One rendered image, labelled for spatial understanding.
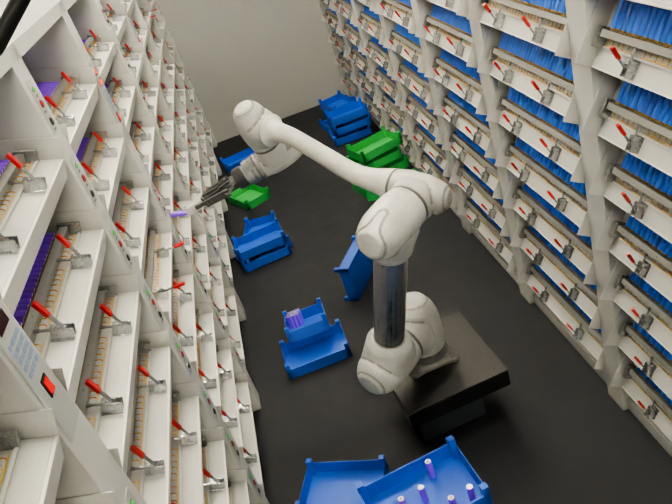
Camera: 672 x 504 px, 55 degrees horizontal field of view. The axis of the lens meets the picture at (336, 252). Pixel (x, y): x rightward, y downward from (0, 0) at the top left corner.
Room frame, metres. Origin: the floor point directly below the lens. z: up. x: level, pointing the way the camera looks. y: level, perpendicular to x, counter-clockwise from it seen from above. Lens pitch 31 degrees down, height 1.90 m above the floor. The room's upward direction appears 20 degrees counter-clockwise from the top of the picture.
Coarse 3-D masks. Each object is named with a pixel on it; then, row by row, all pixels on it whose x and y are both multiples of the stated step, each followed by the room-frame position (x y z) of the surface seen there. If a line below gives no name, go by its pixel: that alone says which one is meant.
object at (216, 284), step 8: (208, 264) 2.85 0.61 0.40; (216, 264) 2.87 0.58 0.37; (216, 272) 2.80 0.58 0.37; (216, 280) 2.68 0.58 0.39; (216, 288) 2.65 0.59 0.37; (216, 296) 2.58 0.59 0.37; (216, 304) 2.51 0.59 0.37; (224, 304) 2.50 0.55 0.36; (224, 312) 2.41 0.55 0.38; (224, 320) 2.37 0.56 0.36
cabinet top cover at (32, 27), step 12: (36, 0) 2.63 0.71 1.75; (48, 0) 2.42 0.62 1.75; (60, 0) 2.25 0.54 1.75; (72, 0) 2.43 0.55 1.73; (36, 12) 2.11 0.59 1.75; (48, 12) 2.02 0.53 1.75; (60, 12) 2.16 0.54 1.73; (24, 24) 1.87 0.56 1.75; (36, 24) 1.83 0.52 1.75; (48, 24) 1.95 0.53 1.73; (12, 36) 1.68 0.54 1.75; (24, 36) 1.67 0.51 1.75; (36, 36) 1.77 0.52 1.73; (12, 48) 1.54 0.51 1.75; (24, 48) 1.62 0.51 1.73; (0, 60) 1.42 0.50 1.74; (0, 72) 1.39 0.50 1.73
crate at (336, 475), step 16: (320, 464) 1.72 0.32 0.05; (336, 464) 1.69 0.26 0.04; (352, 464) 1.67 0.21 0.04; (368, 464) 1.65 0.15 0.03; (384, 464) 1.61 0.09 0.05; (304, 480) 1.66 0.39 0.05; (320, 480) 1.68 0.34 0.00; (336, 480) 1.66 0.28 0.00; (352, 480) 1.63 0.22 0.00; (368, 480) 1.61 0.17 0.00; (304, 496) 1.62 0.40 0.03; (320, 496) 1.61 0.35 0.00; (336, 496) 1.59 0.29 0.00; (352, 496) 1.57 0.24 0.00
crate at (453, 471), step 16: (448, 448) 1.25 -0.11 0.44; (416, 464) 1.24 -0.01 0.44; (432, 464) 1.24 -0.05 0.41; (448, 464) 1.23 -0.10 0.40; (464, 464) 1.20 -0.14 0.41; (384, 480) 1.22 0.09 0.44; (400, 480) 1.23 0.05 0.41; (416, 480) 1.21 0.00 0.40; (432, 480) 1.20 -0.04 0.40; (448, 480) 1.18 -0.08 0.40; (464, 480) 1.16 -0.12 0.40; (480, 480) 1.11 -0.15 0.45; (368, 496) 1.21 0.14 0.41; (384, 496) 1.20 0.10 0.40; (416, 496) 1.17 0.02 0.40; (432, 496) 1.15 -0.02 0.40; (464, 496) 1.12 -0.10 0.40; (480, 496) 1.10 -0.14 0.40
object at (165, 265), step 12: (156, 228) 2.15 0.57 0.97; (168, 228) 2.17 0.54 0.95; (168, 240) 2.10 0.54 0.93; (156, 264) 1.93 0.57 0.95; (168, 264) 1.93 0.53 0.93; (168, 276) 1.85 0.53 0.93; (156, 288) 1.78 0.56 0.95; (156, 300) 1.71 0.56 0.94; (168, 300) 1.70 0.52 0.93; (168, 312) 1.57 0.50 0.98
